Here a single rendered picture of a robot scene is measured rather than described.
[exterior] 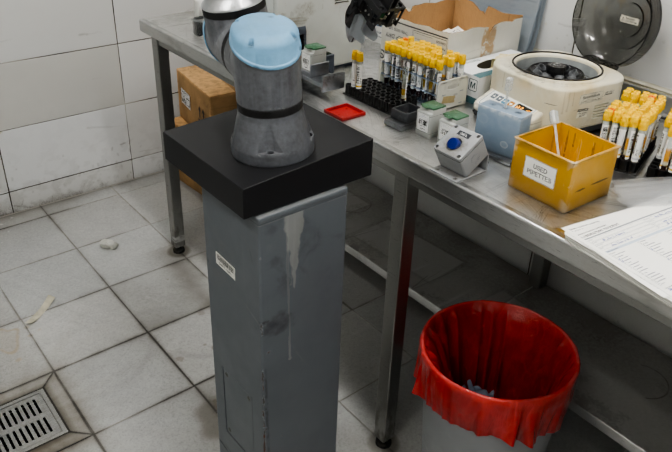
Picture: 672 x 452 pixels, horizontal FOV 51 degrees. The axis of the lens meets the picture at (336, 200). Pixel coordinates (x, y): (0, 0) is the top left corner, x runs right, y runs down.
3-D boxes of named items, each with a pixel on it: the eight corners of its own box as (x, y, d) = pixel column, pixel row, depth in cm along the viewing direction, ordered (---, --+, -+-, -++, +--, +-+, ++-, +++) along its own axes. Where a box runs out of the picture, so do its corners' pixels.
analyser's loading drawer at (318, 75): (273, 68, 181) (273, 49, 179) (294, 64, 185) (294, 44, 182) (322, 92, 167) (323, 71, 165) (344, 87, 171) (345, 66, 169)
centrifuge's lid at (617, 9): (586, -44, 163) (609, -42, 168) (556, 62, 174) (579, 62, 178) (664, -25, 147) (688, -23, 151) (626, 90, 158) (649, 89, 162)
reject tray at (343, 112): (323, 112, 162) (323, 108, 162) (346, 105, 166) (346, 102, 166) (342, 121, 158) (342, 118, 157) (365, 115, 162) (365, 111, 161)
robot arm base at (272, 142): (269, 176, 120) (265, 123, 115) (214, 149, 129) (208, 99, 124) (331, 146, 129) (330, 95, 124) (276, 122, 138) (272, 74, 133)
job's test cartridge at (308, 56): (301, 72, 174) (301, 46, 171) (316, 68, 176) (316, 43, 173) (310, 76, 171) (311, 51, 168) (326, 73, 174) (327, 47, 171)
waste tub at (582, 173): (505, 184, 134) (514, 136, 129) (551, 167, 141) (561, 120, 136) (563, 215, 125) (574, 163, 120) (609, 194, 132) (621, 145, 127)
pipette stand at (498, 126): (467, 151, 146) (474, 105, 142) (487, 141, 151) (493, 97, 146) (509, 167, 140) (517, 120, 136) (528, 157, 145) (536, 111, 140)
